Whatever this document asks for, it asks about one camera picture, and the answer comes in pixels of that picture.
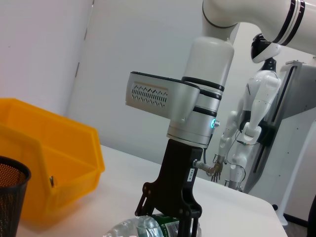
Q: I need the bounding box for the yellow plastic bin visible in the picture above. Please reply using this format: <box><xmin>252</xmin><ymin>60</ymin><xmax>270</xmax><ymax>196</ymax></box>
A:
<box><xmin>0</xmin><ymin>98</ymin><xmax>106</xmax><ymax>227</ymax></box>

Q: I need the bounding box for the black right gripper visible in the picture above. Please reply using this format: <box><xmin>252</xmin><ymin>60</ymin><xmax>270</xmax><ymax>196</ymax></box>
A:
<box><xmin>134</xmin><ymin>139</ymin><xmax>207</xmax><ymax>237</ymax></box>

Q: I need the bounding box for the white humanoid robot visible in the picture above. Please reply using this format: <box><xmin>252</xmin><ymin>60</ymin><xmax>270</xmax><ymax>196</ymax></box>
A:
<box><xmin>211</xmin><ymin>33</ymin><xmax>282</xmax><ymax>192</ymax></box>

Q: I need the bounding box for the grey robot stand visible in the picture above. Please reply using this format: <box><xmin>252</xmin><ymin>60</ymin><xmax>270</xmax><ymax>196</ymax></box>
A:
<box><xmin>243</xmin><ymin>60</ymin><xmax>316</xmax><ymax>227</ymax></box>

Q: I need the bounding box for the black mesh pen holder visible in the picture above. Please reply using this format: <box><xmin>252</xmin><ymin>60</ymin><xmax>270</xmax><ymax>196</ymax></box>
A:
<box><xmin>0</xmin><ymin>155</ymin><xmax>32</xmax><ymax>237</ymax></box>

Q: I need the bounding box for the clear water bottle green label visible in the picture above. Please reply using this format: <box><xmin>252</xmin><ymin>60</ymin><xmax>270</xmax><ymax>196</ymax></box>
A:
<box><xmin>102</xmin><ymin>214</ymin><xmax>203</xmax><ymax>237</ymax></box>

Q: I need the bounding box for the black curved object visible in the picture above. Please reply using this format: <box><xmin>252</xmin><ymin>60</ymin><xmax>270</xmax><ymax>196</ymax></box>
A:
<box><xmin>307</xmin><ymin>195</ymin><xmax>316</xmax><ymax>228</ymax></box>

